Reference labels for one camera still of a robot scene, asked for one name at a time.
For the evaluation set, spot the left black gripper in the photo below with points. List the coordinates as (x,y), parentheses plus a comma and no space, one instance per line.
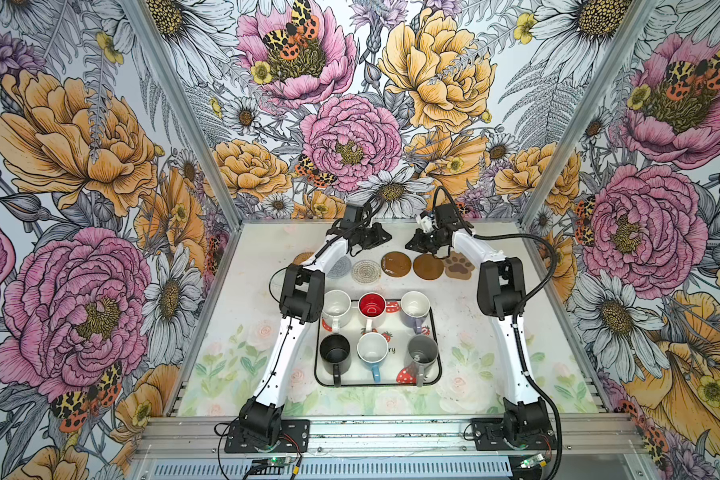
(377,238)

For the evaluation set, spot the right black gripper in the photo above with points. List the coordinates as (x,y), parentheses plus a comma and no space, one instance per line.
(417,242)

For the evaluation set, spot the plain wooden round coaster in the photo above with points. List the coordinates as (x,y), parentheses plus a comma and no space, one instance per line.
(428,267)

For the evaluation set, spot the paw shaped wooden coaster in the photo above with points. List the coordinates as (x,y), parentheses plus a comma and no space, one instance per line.
(457,266)

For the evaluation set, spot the grey woven round coaster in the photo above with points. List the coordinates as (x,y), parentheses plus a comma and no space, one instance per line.
(341,268)

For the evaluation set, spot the multicolour woven round coaster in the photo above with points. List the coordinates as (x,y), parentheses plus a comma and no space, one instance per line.
(366,272)

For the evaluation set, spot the scratched dark wooden round coaster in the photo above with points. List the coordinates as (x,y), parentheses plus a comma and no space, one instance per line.
(396,264)

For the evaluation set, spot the lavender mug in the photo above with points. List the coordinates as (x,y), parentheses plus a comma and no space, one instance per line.
(415,308)

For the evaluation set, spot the grey mug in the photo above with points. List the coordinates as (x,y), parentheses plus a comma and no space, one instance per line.
(422,352)

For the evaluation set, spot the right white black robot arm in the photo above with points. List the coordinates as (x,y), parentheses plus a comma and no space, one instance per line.
(529,413)

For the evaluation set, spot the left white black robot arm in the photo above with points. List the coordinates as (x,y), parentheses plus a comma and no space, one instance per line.
(300,304)

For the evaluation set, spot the red inside white mug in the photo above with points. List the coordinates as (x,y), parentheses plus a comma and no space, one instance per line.
(372,307)

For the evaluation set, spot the strawberry print serving tray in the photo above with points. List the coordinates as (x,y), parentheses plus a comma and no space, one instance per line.
(353,352)

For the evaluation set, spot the black mug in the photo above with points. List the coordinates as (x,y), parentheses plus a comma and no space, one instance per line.
(336,358)

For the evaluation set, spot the blue handled white mug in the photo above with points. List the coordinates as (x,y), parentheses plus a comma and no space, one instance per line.
(372,349)

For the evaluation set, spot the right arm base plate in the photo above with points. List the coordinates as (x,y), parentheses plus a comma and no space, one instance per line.
(492,434)

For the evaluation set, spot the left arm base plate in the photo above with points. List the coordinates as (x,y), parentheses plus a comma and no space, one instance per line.
(292,437)

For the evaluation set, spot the aluminium front rail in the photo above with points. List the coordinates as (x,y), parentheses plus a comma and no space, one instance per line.
(390,436)

